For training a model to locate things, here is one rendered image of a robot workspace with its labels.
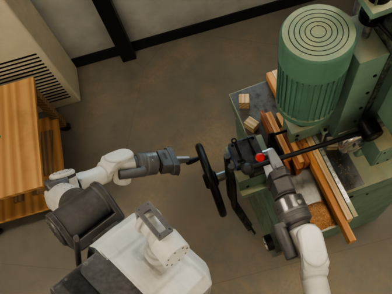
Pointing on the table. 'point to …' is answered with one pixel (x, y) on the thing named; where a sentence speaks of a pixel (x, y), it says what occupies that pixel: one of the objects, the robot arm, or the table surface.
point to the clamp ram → (273, 146)
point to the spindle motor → (313, 62)
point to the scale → (332, 170)
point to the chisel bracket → (303, 132)
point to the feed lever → (364, 128)
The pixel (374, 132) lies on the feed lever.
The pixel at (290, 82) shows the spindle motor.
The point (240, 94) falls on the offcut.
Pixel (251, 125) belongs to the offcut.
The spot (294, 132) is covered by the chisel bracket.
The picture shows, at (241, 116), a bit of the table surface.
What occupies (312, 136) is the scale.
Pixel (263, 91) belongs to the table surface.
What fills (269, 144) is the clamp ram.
